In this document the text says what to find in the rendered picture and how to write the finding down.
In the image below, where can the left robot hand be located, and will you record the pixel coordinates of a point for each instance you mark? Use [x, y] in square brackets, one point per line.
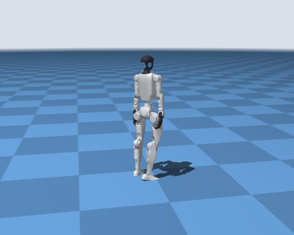
[134, 121]

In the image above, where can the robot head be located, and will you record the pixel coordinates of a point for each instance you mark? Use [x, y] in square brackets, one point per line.
[147, 59]

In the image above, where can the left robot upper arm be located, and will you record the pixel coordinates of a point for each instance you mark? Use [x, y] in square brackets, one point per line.
[136, 86]

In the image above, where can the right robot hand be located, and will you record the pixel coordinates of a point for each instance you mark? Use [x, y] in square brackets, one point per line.
[159, 121]

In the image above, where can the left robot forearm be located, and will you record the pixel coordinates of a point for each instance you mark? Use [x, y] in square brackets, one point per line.
[136, 103]

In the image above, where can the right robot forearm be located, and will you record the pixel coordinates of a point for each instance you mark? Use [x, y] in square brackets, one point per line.
[161, 104]

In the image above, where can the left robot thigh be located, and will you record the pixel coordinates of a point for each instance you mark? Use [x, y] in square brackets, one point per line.
[140, 129]

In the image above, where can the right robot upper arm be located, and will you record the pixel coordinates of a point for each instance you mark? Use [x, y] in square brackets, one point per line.
[158, 84]

